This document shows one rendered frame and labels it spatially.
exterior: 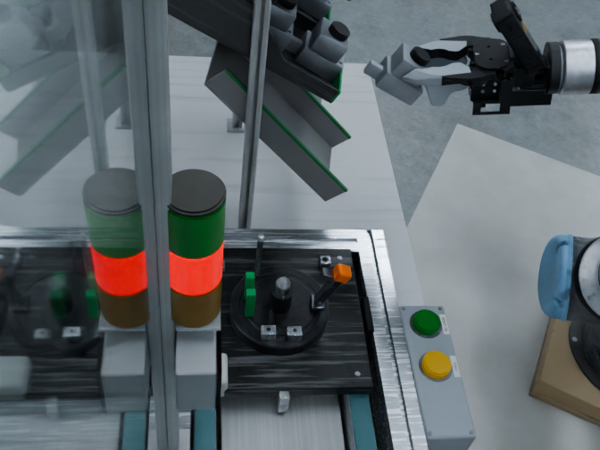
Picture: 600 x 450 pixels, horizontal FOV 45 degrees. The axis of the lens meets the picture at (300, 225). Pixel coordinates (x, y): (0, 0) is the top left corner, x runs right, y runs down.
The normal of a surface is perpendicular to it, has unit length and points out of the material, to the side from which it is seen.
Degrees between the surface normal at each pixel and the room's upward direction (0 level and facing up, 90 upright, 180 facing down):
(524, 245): 0
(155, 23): 90
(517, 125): 0
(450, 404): 0
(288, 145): 90
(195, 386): 90
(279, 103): 45
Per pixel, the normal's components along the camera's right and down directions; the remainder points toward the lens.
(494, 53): -0.11, -0.68
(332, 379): 0.11, -0.66
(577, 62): -0.13, 0.03
